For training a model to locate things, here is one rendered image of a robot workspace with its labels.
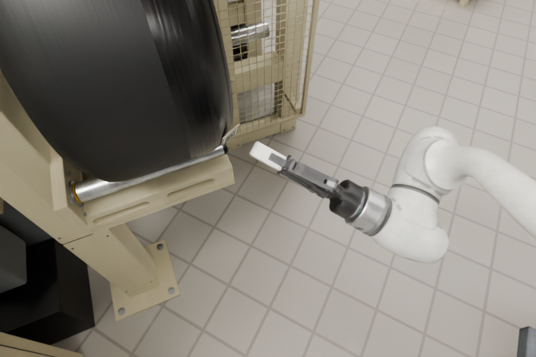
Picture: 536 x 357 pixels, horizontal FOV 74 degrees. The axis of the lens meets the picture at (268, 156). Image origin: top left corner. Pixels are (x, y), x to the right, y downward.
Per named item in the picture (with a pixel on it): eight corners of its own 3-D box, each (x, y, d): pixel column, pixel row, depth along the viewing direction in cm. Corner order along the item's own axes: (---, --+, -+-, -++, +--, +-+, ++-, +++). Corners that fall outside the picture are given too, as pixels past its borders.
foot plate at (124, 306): (116, 321, 146) (114, 320, 144) (106, 262, 160) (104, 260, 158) (180, 295, 152) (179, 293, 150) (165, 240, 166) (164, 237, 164)
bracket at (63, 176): (75, 231, 78) (53, 211, 70) (60, 107, 99) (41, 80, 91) (90, 225, 79) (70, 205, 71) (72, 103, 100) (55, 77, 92)
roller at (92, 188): (73, 185, 80) (80, 203, 80) (66, 185, 75) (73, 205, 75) (221, 136, 88) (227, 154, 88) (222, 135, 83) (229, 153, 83)
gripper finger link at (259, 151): (279, 170, 71) (280, 170, 70) (249, 154, 70) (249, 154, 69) (286, 158, 71) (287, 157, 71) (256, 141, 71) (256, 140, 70)
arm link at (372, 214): (358, 233, 77) (335, 221, 77) (375, 196, 79) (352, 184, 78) (379, 238, 68) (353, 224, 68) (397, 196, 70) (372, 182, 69)
